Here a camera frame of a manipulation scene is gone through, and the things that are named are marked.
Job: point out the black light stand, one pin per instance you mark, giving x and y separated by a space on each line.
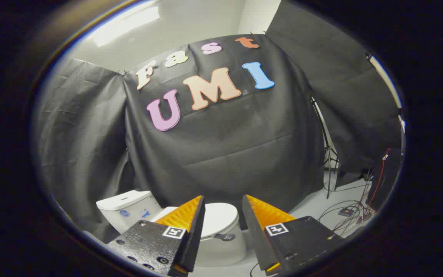
326 142

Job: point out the white toilet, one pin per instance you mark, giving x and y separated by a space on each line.
129 215

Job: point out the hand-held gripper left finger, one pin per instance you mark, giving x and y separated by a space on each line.
195 234

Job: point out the black backdrop cloth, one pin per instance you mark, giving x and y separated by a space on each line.
225 146

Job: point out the small black box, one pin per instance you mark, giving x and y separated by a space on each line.
346 212

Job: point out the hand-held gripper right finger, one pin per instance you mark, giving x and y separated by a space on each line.
258 238

